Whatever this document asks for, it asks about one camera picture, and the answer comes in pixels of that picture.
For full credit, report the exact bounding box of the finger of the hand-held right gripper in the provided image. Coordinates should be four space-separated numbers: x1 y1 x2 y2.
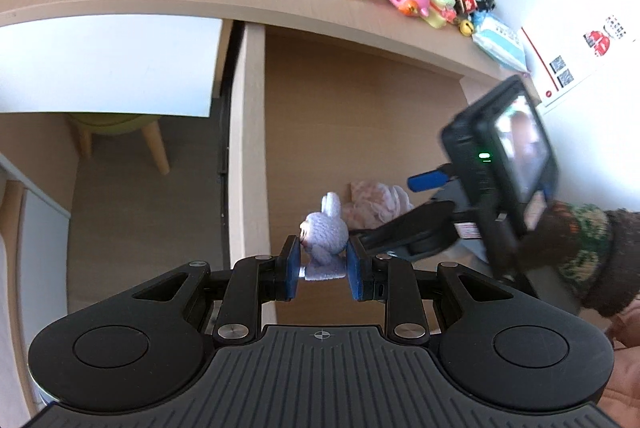
407 163 455 194
349 200 459 260

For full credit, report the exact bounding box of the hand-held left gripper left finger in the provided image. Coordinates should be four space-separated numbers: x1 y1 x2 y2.
131 235 304 348

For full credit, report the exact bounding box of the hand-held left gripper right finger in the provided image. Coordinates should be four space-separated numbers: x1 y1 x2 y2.
345 238 514 348

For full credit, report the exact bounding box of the pink fluffy plush toy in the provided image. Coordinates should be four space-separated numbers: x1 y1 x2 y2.
340 180 416 232

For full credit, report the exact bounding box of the lavender rabbit plush toy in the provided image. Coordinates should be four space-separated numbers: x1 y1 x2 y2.
299 191 350 283

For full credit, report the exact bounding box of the wooden drawer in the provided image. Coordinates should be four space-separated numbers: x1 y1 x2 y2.
227 21 544 330

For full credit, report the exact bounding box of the blue tissue packet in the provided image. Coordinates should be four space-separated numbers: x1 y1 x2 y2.
470 14 530 74

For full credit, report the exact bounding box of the green and pink toy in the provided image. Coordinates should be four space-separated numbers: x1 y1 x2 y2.
427 0 459 30

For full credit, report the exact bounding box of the black and red doll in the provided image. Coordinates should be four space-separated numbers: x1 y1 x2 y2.
454 0 497 17

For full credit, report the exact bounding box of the person's pink garment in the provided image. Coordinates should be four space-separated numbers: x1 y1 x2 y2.
597 305 640 428

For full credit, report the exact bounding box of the white low cabinet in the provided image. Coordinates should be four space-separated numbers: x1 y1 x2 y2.
0 152 72 414

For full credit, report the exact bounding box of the white board panel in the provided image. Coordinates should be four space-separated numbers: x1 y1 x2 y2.
0 15 224 119

